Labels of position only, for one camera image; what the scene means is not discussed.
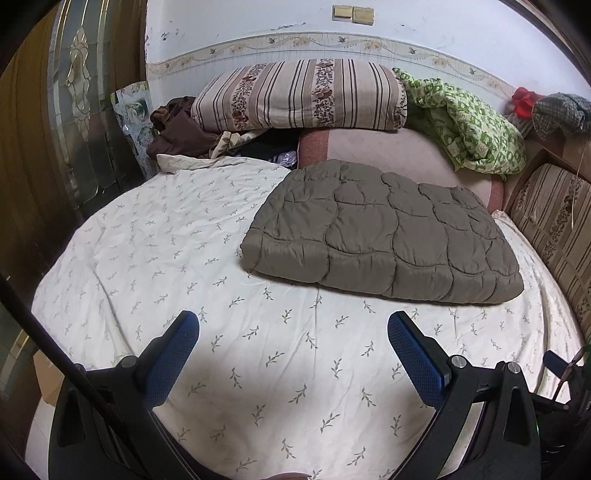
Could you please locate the patterned glass door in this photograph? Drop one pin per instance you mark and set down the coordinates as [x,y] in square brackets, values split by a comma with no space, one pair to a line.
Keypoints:
[87,110]

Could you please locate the clear plastic bag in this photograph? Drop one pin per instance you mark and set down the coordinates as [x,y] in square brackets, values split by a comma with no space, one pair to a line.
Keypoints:
[286,159]

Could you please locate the wooden headboard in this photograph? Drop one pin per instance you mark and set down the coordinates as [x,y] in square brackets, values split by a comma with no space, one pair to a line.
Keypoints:
[556,147]

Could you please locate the cream leaf-print cloth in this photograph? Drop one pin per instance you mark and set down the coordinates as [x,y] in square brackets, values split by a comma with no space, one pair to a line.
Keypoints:
[231,141]

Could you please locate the grey quilted jacket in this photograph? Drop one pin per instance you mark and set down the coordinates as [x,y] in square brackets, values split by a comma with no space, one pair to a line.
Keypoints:
[383,235]

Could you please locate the striped floral headboard cushion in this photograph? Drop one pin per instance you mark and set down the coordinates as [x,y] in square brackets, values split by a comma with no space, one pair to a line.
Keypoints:
[554,217]

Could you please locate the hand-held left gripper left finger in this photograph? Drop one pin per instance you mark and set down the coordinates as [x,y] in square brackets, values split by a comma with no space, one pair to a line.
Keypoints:
[173,364]

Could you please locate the dark clothes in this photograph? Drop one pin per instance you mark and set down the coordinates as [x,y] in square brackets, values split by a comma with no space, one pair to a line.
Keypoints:
[258,150]

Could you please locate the red cloth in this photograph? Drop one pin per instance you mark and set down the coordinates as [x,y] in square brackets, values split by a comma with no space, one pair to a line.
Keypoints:
[526,99]

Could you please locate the green patterned blanket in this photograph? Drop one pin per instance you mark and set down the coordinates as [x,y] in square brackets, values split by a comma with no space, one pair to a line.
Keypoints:
[471,124]

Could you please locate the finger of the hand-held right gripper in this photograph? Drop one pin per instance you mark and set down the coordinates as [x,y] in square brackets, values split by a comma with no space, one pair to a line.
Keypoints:
[554,363]

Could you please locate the striped floral folded quilt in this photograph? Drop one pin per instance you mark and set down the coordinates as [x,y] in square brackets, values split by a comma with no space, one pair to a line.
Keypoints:
[295,94]

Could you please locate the cardboard box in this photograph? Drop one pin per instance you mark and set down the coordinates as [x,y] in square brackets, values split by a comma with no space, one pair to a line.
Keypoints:
[48,381]

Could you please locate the pink bed mat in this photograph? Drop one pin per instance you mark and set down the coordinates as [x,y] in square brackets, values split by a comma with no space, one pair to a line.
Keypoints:
[383,147]

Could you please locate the beige wall switch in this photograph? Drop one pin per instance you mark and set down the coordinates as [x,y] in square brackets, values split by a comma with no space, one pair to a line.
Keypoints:
[343,13]
[364,14]

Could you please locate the brown clothes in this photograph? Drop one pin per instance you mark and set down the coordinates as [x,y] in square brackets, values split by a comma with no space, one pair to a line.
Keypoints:
[180,134]

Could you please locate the grey checked cloth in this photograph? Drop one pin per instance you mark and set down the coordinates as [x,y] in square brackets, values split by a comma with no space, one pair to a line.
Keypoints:
[561,113]

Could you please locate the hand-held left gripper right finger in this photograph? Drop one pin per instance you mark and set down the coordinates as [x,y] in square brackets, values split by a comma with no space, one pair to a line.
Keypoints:
[415,355]

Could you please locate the printed plastic bag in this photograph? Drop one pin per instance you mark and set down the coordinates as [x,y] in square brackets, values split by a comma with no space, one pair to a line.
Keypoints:
[134,124]

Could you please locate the white leaf-print bed sheet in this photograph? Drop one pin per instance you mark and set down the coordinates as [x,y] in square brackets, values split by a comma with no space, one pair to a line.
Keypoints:
[194,258]

